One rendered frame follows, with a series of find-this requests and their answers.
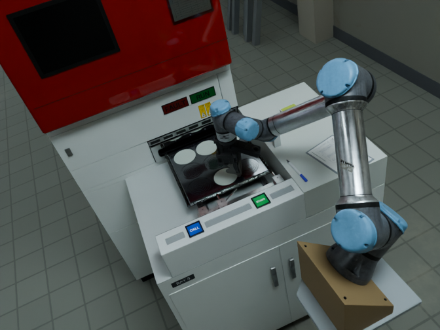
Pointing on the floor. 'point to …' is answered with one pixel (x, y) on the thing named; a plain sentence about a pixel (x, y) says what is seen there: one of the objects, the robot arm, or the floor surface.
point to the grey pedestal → (382, 278)
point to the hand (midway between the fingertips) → (241, 173)
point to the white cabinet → (250, 281)
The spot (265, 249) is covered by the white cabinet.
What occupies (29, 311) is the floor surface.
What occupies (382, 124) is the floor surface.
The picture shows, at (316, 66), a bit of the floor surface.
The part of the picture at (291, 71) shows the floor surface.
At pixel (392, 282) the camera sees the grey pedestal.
